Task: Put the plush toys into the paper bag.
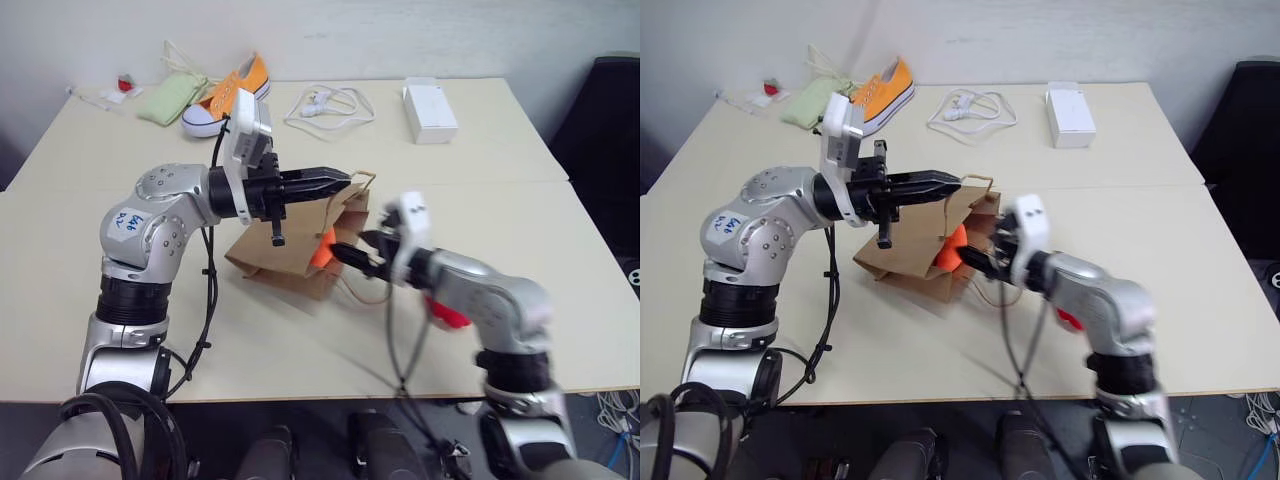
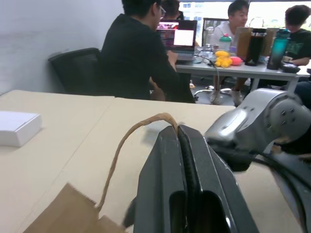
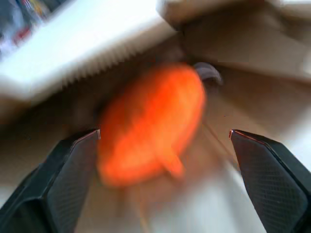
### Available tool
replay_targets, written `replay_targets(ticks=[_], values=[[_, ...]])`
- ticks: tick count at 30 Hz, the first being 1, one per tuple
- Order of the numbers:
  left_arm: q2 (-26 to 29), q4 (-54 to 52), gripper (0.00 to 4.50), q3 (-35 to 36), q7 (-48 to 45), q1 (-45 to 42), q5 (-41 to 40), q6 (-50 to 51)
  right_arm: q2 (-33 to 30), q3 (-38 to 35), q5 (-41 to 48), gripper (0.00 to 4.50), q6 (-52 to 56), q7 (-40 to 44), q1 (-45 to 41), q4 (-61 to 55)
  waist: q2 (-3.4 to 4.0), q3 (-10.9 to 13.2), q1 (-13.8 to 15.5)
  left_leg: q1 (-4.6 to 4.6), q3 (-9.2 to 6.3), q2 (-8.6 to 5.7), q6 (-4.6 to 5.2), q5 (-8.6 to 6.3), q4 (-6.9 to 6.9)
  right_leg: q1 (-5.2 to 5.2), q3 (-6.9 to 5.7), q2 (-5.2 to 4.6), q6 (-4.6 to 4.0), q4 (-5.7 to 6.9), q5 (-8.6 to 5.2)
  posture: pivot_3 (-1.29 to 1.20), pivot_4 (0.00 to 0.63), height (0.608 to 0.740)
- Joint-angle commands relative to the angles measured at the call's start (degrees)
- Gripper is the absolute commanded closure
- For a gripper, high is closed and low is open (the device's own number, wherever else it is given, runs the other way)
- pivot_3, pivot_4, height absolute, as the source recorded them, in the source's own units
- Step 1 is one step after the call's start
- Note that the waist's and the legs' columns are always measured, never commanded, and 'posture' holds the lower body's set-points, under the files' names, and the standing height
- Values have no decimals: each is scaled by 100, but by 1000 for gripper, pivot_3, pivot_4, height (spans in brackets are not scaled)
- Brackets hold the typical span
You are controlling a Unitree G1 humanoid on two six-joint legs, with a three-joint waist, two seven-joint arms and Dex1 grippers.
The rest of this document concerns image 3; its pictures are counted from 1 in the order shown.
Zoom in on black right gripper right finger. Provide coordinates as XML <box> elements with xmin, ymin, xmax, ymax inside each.
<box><xmin>228</xmin><ymin>129</ymin><xmax>311</xmax><ymax>233</ymax></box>

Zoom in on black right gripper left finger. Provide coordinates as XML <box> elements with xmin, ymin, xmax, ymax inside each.
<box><xmin>0</xmin><ymin>128</ymin><xmax>102</xmax><ymax>233</ymax></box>

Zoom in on orange plush toy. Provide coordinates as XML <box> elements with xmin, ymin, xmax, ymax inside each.
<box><xmin>96</xmin><ymin>62</ymin><xmax>207</xmax><ymax>187</ymax></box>

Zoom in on grey plush toy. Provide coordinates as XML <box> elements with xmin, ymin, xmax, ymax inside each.
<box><xmin>193</xmin><ymin>62</ymin><xmax>223</xmax><ymax>86</ymax></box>

